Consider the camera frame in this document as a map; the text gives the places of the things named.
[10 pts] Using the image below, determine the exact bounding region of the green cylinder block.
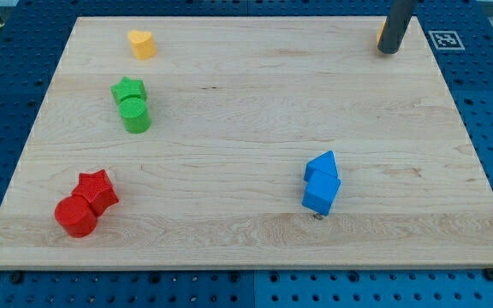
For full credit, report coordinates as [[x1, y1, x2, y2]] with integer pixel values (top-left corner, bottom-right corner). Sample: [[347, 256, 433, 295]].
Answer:
[[118, 98, 151, 133]]

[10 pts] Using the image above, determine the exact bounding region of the red cylinder block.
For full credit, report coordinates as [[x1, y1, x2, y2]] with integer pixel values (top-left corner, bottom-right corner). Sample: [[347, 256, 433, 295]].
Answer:
[[54, 195, 98, 238]]

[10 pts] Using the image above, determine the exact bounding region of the red star block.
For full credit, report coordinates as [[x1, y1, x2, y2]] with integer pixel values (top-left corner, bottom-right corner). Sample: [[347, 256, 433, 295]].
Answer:
[[72, 169, 119, 216]]

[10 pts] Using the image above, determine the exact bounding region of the light wooden board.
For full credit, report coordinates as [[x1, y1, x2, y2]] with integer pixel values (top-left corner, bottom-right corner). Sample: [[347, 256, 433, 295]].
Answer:
[[0, 17, 493, 271]]

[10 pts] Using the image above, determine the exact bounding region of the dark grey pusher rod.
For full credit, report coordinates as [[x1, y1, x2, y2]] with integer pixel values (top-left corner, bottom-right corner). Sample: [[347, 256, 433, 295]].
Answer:
[[377, 0, 418, 55]]

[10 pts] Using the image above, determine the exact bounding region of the blue triangle block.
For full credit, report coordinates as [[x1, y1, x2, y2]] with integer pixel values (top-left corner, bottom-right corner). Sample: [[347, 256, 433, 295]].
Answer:
[[303, 151, 339, 181]]

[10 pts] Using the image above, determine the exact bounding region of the yellow hexagon block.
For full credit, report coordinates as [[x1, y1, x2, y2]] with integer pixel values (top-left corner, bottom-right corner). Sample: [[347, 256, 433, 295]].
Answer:
[[376, 21, 386, 45]]

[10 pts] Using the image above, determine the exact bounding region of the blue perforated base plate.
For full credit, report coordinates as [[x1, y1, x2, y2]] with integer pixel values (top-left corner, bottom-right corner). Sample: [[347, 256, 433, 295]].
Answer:
[[0, 0, 493, 307]]

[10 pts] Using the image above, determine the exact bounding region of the green star block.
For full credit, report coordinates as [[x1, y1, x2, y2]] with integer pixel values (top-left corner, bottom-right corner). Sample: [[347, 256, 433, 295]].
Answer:
[[110, 76, 147, 105]]

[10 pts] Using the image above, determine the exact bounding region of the yellow heart block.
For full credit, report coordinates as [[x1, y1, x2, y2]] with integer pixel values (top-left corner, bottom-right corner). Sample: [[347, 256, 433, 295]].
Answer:
[[128, 29, 157, 60]]

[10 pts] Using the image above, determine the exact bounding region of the white fiducial marker tag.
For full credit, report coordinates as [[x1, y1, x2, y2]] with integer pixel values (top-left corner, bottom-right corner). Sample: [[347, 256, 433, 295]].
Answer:
[[429, 30, 465, 50]]

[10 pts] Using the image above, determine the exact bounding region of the blue cube block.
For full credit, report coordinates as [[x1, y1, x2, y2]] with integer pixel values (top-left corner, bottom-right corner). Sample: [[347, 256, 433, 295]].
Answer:
[[301, 170, 342, 216]]

